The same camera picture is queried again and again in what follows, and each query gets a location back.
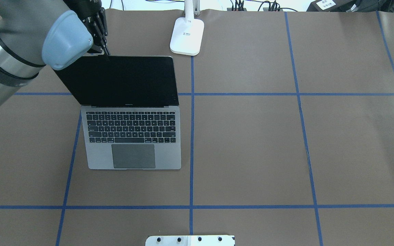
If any right black usb hub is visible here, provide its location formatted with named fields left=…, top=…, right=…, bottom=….
left=259, top=0, right=283, bottom=12

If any left black usb hub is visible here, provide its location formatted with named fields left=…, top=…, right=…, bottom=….
left=227, top=0, right=247, bottom=12

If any grey laptop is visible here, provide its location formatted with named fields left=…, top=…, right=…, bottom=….
left=55, top=55, right=181, bottom=170

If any black device with label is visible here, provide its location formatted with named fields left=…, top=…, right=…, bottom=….
left=306, top=0, right=357, bottom=12

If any black usb hub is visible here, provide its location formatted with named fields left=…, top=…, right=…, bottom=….
left=259, top=0, right=283, bottom=12
left=227, top=0, right=247, bottom=12

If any brown paper table cover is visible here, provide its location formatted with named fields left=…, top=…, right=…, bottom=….
left=0, top=10, right=394, bottom=246

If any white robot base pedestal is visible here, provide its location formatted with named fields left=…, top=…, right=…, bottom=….
left=145, top=235, right=236, bottom=246

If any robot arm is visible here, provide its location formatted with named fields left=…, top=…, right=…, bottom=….
left=0, top=0, right=110, bottom=106

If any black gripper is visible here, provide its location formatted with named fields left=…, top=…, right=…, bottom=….
left=68, top=0, right=110, bottom=56

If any white desk lamp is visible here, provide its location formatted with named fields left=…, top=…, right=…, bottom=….
left=169, top=0, right=205, bottom=56

